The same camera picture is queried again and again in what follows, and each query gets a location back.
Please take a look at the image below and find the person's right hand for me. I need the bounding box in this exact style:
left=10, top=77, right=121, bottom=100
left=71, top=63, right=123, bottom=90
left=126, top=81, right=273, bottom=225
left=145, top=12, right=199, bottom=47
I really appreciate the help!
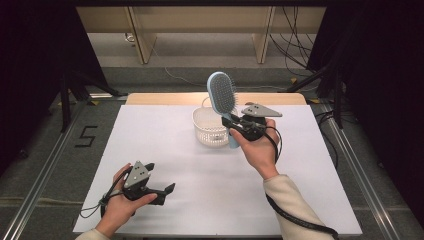
left=229, top=127, right=281, bottom=181

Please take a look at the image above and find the metal floor rail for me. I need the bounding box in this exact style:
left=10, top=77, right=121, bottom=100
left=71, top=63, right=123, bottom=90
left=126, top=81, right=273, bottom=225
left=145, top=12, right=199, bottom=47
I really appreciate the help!
left=0, top=99, right=88, bottom=240
left=311, top=99, right=403, bottom=240

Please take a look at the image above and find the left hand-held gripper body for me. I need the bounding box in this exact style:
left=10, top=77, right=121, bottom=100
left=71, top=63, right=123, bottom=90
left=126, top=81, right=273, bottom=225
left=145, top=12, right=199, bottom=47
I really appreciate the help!
left=122, top=160, right=157, bottom=202

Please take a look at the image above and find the light blue hairbrush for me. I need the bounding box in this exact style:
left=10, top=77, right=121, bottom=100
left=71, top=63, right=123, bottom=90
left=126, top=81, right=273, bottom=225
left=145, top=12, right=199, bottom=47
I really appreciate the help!
left=206, top=71, right=242, bottom=150

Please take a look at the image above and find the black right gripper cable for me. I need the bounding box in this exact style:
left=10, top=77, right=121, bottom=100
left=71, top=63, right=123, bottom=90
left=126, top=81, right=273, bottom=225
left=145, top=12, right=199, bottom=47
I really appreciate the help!
left=264, top=125, right=340, bottom=240

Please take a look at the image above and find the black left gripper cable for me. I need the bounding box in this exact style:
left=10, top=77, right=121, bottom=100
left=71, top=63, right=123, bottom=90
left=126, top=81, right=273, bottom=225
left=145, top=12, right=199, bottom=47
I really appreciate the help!
left=79, top=166, right=134, bottom=219

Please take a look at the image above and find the black metal stand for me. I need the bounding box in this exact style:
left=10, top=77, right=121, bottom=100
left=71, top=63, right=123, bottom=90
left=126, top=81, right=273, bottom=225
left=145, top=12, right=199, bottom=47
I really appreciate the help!
left=285, top=64, right=345, bottom=130
left=59, top=66, right=128, bottom=134

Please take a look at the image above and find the white floor cable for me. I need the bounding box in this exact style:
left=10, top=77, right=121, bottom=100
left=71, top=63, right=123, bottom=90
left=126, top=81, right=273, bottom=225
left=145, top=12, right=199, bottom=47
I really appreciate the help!
left=151, top=46, right=293, bottom=92

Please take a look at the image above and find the white table sheet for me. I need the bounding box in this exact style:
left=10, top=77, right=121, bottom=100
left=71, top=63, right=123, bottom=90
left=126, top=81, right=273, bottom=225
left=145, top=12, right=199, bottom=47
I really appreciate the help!
left=72, top=104, right=363, bottom=236

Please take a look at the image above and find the white plastic slotted basket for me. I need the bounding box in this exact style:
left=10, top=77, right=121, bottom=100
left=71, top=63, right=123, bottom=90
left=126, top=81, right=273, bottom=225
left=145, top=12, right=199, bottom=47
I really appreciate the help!
left=192, top=96, right=234, bottom=147

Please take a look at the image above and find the dark curtain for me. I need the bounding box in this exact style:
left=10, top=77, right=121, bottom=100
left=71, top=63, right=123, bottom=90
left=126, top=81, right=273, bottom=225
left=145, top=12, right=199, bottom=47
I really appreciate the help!
left=306, top=0, right=424, bottom=218
left=0, top=0, right=109, bottom=174

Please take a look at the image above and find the person's left hand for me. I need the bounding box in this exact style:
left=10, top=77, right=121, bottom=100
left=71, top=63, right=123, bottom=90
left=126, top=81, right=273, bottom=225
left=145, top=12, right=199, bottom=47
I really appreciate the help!
left=95, top=162, right=158, bottom=238

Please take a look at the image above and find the beige wooden bench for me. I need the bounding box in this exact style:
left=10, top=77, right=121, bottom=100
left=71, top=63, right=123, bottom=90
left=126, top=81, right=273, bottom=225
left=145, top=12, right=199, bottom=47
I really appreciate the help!
left=76, top=6, right=327, bottom=65

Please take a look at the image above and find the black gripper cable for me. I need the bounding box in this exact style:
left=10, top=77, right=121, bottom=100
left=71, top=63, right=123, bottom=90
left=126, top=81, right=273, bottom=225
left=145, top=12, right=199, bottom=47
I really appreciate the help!
left=264, top=125, right=340, bottom=240
left=79, top=166, right=134, bottom=219

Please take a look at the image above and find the bundle of black cables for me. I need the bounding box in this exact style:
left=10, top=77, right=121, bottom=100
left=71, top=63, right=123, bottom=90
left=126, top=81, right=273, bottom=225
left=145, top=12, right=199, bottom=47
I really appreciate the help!
left=269, top=6, right=319, bottom=78

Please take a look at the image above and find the black floor cable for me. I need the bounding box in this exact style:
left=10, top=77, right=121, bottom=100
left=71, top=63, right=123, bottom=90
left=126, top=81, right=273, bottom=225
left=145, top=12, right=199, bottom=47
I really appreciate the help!
left=314, top=109, right=340, bottom=169

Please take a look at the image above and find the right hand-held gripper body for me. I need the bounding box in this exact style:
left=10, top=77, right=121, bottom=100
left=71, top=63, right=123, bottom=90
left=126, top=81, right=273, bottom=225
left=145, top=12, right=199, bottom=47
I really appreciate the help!
left=234, top=102, right=284, bottom=142

